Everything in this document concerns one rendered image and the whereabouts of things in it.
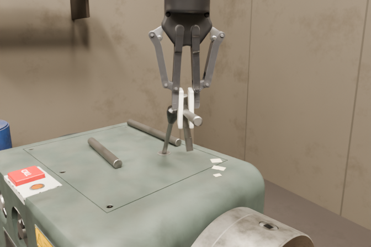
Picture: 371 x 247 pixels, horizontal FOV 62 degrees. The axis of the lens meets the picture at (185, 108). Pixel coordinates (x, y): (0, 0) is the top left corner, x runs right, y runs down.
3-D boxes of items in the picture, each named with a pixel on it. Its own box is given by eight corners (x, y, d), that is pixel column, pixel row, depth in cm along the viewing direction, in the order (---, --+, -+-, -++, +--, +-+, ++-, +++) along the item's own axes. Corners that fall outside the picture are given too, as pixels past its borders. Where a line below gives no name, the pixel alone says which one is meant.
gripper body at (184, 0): (161, -15, 46) (162, 48, 49) (217, -13, 47) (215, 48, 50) (160, -12, 53) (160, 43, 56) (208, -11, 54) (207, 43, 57)
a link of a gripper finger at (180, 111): (183, 91, 54) (179, 91, 53) (182, 129, 56) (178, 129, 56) (181, 87, 56) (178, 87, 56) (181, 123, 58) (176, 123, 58)
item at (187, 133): (183, 148, 63) (176, 94, 60) (194, 146, 63) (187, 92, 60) (184, 152, 61) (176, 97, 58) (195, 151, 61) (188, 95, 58)
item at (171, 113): (162, 124, 74) (161, 105, 73) (171, 121, 76) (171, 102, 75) (173, 127, 71) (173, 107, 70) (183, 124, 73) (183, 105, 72)
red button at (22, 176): (8, 181, 69) (6, 172, 69) (36, 172, 73) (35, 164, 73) (16, 190, 65) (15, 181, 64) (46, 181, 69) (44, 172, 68)
